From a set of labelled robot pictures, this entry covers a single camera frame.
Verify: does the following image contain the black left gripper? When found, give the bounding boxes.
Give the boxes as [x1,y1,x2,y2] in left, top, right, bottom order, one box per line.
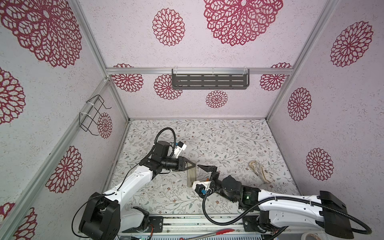
[161,156,196,172]

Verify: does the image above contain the white universal AC remote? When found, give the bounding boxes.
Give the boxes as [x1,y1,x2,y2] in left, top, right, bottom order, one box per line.
[187,167,197,188]

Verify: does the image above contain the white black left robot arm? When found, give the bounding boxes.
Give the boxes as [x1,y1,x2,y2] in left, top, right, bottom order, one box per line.
[79,141,196,240]

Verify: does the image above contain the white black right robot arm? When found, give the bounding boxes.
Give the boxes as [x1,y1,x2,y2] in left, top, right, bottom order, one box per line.
[193,165,354,239]

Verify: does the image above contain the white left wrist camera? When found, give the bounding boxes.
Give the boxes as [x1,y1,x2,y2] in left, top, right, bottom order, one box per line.
[173,141,187,159]

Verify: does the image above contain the black corrugated left cable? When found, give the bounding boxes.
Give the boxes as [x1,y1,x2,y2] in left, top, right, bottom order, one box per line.
[154,127,177,149]

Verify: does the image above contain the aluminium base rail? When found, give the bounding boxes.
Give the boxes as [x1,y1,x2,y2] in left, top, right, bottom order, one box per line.
[119,214,319,240]

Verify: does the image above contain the red handled tongs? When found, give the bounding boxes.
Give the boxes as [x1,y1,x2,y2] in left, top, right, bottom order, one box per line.
[189,229,235,240]

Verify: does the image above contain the grey slotted wall shelf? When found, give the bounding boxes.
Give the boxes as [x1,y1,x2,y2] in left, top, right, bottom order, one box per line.
[171,69,250,90]

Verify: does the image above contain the black wire wall rack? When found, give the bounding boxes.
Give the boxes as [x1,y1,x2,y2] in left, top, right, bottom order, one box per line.
[78,95,111,137]

